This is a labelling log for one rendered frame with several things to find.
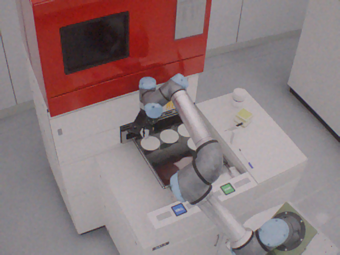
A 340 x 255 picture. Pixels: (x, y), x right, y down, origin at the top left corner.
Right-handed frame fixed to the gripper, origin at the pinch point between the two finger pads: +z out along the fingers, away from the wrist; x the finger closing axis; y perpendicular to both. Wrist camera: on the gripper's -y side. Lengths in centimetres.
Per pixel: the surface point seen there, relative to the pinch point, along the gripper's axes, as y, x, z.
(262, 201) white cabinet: 17, -64, 24
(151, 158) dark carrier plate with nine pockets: -1.9, -5.8, 9.7
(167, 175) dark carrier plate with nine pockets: -6.3, -18.5, 9.7
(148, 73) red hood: 10.0, 5.3, -31.7
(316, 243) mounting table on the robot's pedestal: 5, -101, 18
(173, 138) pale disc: 16.3, -7.2, 9.7
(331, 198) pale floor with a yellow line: 109, -107, 100
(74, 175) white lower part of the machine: -25.2, 30.3, 28.6
